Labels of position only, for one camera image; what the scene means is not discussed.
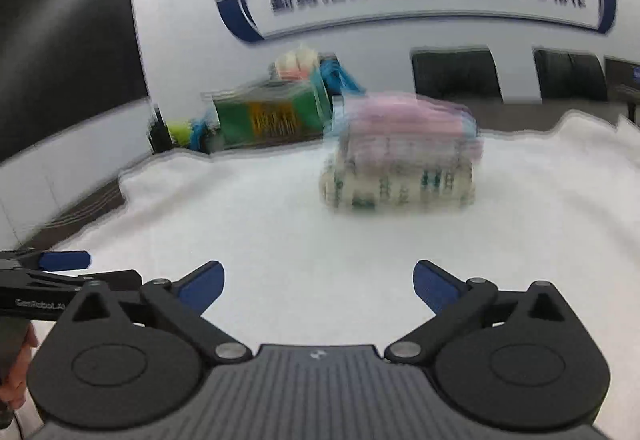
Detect large black wall screen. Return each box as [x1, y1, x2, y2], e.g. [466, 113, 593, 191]
[0, 0, 151, 163]

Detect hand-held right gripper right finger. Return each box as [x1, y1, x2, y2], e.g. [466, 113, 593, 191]
[385, 260, 576, 363]

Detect yellow-green item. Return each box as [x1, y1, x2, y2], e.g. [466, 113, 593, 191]
[167, 119, 195, 149]

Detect folded cream floral cloth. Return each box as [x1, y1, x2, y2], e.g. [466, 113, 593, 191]
[319, 160, 475, 215]

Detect green bag with blue straps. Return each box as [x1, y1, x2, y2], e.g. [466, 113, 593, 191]
[200, 57, 368, 151]

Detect white fluffy blanket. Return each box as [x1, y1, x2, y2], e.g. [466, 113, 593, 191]
[50, 112, 640, 440]

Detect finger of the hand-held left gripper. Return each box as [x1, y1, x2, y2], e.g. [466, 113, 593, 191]
[0, 250, 93, 272]
[75, 270, 144, 295]

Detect black office chair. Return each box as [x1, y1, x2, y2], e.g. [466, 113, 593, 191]
[411, 48, 502, 101]
[533, 48, 609, 101]

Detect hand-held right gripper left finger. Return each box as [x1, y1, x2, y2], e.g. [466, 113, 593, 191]
[65, 261, 251, 363]

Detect pink and blue underwear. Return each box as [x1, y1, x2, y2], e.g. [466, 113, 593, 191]
[342, 94, 481, 141]

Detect person's left hand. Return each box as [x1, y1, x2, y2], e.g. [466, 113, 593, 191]
[0, 322, 40, 413]

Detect cream cloth in bag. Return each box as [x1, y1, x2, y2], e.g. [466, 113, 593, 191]
[276, 48, 319, 81]

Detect black handheld radios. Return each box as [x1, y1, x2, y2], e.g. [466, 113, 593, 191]
[146, 106, 172, 155]

